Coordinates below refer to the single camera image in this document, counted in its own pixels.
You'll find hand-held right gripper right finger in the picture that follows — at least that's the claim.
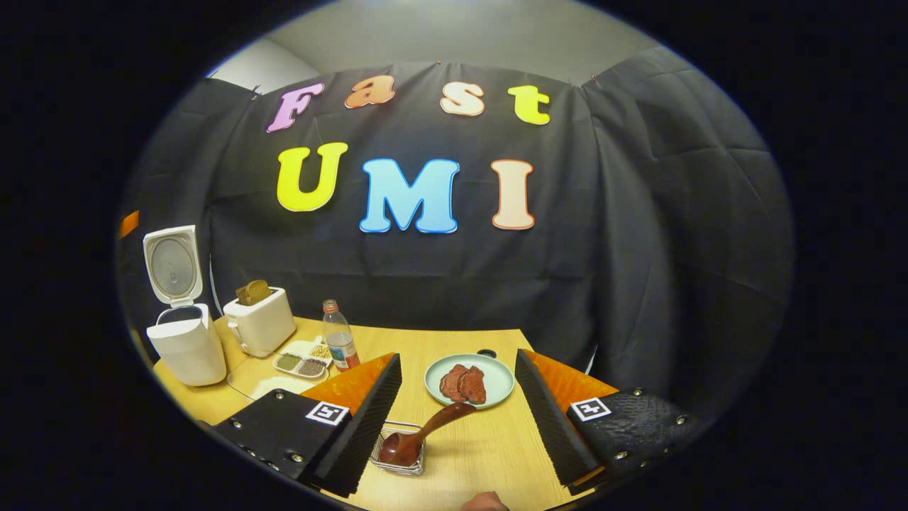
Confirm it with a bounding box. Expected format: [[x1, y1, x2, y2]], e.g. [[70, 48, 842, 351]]
[[514, 348, 703, 496]]

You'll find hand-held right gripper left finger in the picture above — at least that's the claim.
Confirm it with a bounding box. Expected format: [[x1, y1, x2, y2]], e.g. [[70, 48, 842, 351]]
[[211, 353, 403, 498]]

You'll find metal wire chopstick holder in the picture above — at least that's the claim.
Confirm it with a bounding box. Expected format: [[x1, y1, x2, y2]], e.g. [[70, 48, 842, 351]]
[[370, 422, 426, 476]]

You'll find brown wooden spoon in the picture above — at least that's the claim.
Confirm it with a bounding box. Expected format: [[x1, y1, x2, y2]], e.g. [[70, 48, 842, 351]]
[[378, 402, 477, 468]]

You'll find white rice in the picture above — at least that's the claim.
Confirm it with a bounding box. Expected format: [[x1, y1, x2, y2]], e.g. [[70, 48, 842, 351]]
[[250, 376, 313, 400]]

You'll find white rice cooker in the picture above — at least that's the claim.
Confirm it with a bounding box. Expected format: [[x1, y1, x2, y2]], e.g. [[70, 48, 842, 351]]
[[143, 225, 228, 388]]

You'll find pale green plate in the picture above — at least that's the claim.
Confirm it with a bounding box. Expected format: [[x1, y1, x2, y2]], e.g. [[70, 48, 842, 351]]
[[424, 353, 516, 410]]

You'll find clear plastic water bottle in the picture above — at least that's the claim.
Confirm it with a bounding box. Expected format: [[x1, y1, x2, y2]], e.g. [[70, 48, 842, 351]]
[[323, 299, 360, 373]]

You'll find white divided bean dish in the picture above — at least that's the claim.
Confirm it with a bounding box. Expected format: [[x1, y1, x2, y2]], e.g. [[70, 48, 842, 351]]
[[273, 339, 334, 380]]

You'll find red-brown meat piece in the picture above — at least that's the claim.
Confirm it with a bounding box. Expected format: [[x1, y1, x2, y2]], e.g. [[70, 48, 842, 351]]
[[440, 364, 469, 402], [459, 366, 488, 405]]

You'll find clear glass tray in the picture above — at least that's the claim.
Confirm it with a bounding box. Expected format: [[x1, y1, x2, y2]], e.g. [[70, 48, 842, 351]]
[[227, 351, 334, 402]]

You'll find brown bread slice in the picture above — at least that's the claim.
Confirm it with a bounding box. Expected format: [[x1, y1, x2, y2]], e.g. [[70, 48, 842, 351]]
[[236, 280, 272, 307]]

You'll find white toaster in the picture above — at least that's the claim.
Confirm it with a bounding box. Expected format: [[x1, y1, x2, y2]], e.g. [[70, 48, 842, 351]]
[[223, 287, 297, 358]]

